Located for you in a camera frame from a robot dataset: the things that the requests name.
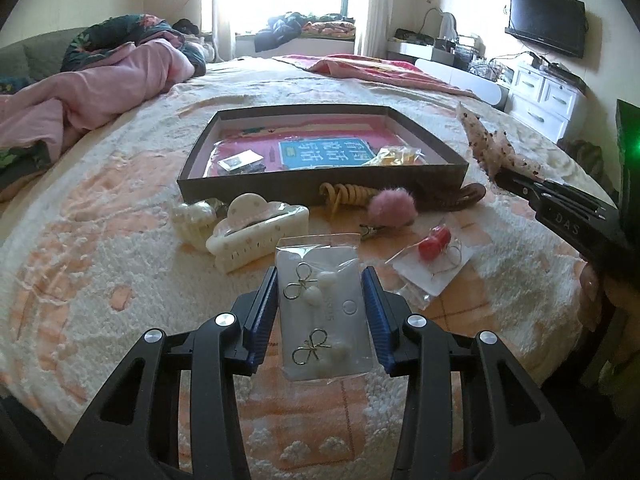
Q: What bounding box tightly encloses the brown oval hair clip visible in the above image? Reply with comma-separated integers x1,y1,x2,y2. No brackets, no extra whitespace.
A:
415,182,488,211

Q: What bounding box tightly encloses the brown cardboard box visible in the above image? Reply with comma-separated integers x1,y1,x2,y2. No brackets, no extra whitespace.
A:
177,106,470,207

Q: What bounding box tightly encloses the dark floral quilt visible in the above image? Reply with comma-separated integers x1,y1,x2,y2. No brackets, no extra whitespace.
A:
60,14,207,78

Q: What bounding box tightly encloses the pink red patterned blanket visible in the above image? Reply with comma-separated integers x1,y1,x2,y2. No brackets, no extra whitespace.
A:
272,54,481,100

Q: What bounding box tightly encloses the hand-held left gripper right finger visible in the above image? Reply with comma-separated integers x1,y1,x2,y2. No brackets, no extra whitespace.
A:
361,266,588,480

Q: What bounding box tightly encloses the white sheer curtain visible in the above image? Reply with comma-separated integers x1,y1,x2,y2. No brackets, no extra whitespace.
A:
200,0,237,62
354,0,397,61

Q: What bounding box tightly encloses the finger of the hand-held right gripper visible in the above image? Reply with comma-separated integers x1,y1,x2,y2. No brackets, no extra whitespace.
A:
499,171,549,212

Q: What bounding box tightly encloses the white claw hair clip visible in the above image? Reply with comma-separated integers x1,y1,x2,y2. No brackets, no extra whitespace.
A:
206,192,311,273

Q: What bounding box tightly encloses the bow pearl earring card packet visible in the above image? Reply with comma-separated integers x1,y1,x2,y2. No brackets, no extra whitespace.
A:
275,246,376,386

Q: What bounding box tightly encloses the orange spiral hair tie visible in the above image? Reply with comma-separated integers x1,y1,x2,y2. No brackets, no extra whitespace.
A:
320,182,373,221

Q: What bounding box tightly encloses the green sofa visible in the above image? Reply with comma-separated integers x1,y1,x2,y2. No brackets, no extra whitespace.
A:
0,27,88,95

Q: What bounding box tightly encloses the white desk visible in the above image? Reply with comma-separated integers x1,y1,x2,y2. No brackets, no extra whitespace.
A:
387,40,512,114

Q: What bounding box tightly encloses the person's right hand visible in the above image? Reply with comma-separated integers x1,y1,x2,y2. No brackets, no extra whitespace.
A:
579,259,640,331

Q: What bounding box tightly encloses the floral cushion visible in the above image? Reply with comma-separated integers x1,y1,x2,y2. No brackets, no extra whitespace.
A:
300,14,357,39

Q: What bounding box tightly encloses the black flat television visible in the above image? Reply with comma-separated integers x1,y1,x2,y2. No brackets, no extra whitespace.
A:
505,0,586,59

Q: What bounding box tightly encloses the red bead earring card packet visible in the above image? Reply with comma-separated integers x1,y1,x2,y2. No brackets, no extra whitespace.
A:
385,225,476,311

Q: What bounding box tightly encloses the pearl hair clip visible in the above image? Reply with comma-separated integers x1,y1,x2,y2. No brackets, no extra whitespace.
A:
172,200,227,248

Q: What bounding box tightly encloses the polka dot lace hair bow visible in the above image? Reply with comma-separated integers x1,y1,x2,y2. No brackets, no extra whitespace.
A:
457,101,548,183

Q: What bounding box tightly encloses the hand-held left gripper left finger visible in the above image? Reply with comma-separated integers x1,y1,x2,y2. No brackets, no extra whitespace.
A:
55,266,279,480

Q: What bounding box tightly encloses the pink pom-pom hair clip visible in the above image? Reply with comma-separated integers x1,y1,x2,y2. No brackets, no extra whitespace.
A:
360,187,418,241

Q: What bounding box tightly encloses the white drawer cabinet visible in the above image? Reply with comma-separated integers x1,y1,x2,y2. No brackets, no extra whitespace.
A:
510,57,587,144

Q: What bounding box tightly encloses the black set-top device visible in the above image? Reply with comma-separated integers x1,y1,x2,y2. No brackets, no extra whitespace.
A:
532,52,587,94

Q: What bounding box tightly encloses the dark jacket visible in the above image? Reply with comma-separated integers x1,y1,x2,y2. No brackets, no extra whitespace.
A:
254,12,307,54

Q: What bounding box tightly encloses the yellow item in clear bag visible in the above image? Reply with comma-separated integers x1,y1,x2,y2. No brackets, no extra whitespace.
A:
362,144,426,168

